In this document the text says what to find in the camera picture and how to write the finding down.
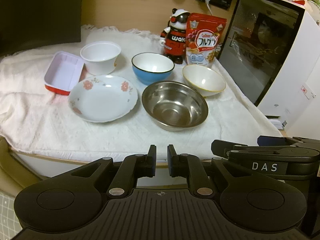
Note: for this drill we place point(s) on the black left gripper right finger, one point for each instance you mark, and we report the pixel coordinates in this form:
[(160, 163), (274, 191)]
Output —
[(189, 167)]

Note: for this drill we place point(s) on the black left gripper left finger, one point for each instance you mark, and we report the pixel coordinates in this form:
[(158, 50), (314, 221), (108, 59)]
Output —
[(131, 169)]

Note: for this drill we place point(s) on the stainless steel bowl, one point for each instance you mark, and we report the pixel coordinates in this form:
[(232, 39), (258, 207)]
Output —
[(174, 106)]

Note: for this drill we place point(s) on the floral white plate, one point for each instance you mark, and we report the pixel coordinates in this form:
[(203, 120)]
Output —
[(103, 98)]

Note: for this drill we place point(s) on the cream ceramic bowl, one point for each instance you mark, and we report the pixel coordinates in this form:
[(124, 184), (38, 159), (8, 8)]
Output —
[(203, 79)]

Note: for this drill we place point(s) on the blue ceramic bowl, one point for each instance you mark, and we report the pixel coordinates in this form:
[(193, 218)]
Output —
[(152, 67)]

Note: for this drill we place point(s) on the white plastic bowl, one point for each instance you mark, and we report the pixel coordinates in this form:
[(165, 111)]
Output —
[(100, 57)]

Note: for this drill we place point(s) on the red rectangular foil tray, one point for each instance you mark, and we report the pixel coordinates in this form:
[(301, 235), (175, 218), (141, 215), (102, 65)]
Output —
[(63, 73)]

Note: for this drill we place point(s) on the white fringed table cloth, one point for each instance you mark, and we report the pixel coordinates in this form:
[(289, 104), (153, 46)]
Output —
[(37, 121)]

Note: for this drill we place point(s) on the white microwave oven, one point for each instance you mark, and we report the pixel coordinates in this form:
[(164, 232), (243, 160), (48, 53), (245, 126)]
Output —
[(270, 49)]

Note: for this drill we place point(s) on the panda robot figurine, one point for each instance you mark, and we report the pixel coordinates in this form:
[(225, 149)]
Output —
[(174, 35)]

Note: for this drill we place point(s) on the red granola cereal bag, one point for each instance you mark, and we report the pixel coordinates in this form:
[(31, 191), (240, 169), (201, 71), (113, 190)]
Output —
[(202, 38)]

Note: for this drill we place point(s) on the black monitor screen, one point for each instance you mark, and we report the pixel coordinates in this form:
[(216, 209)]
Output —
[(28, 24)]

